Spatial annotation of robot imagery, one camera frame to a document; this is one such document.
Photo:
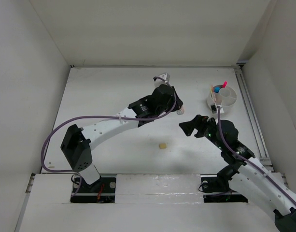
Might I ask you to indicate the white round compartment container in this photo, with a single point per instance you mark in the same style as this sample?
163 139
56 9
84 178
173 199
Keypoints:
226 97

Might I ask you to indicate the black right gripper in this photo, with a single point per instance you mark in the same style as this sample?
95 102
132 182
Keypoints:
199 123

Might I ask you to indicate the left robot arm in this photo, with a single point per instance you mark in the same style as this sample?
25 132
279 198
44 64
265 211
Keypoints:
78 143

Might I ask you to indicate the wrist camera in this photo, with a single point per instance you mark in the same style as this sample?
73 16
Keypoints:
217 108
162 79

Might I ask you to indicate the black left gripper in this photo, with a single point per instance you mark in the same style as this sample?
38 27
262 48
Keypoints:
177 104

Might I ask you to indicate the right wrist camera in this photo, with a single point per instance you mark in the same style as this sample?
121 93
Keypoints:
217 108

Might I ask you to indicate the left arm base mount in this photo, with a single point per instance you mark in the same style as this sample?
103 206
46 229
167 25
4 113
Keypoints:
103 191

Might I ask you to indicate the small tan eraser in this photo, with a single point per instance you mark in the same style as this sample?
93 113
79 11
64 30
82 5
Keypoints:
162 146

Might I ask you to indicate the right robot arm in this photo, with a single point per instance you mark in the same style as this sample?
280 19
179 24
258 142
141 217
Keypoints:
244 173

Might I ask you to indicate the blue black thick highlighter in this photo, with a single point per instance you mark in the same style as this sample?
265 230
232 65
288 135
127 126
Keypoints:
217 88

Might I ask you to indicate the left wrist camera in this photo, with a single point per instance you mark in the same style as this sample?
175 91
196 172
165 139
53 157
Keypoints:
162 79

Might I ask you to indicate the pink eraser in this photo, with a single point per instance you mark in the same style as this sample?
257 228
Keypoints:
180 111

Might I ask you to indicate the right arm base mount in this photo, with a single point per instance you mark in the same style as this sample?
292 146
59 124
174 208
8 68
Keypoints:
215 188

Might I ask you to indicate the thin pink highlighter pen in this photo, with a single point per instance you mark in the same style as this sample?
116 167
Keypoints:
212 87

